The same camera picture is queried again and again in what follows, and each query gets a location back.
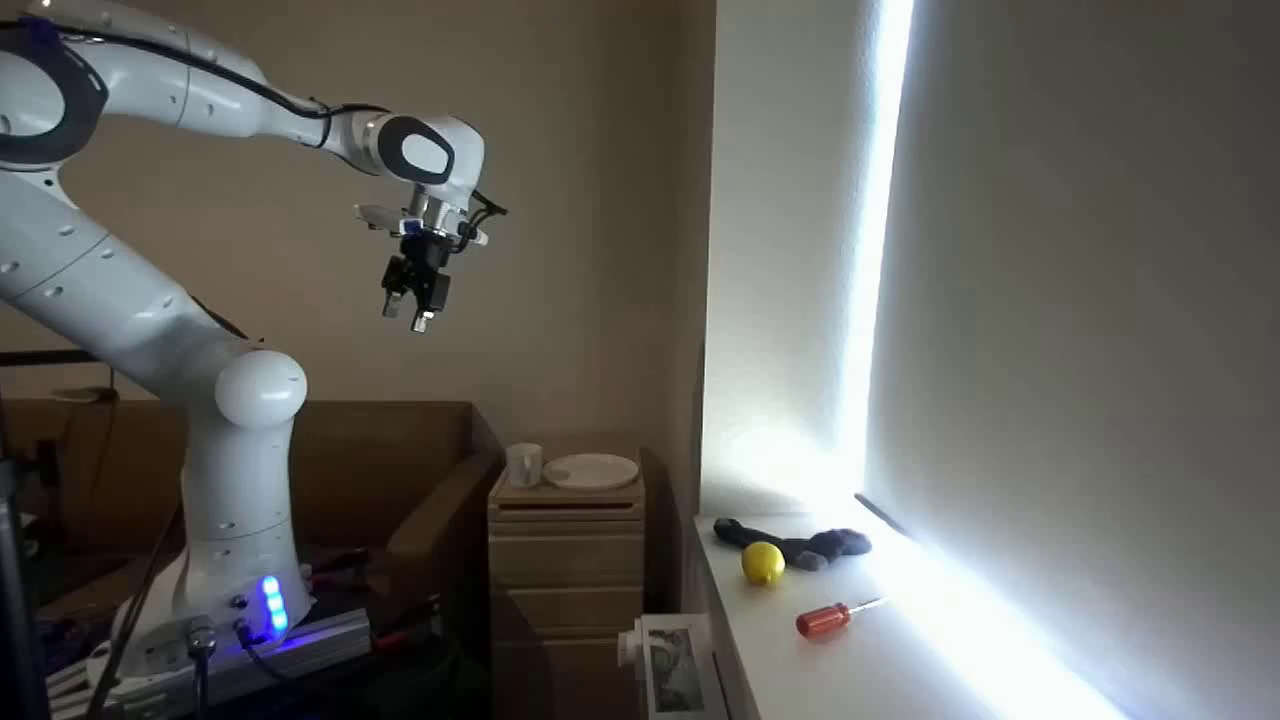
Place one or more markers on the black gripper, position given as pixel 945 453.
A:
pixel 418 272

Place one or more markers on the yellow lemon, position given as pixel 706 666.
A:
pixel 766 563

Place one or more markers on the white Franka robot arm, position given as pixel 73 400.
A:
pixel 240 400

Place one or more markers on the grey robot base platform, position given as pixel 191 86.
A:
pixel 315 638

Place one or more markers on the white plate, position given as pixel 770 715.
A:
pixel 588 471

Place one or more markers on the white window sill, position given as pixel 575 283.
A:
pixel 826 666

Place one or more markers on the white window blind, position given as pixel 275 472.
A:
pixel 1092 332

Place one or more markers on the brown cardboard box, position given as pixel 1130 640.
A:
pixel 386 464

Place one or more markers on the white cup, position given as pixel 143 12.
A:
pixel 524 464

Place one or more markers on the beige drawer cabinet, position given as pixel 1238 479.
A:
pixel 565 584

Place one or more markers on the white framed panel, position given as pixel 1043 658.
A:
pixel 668 666

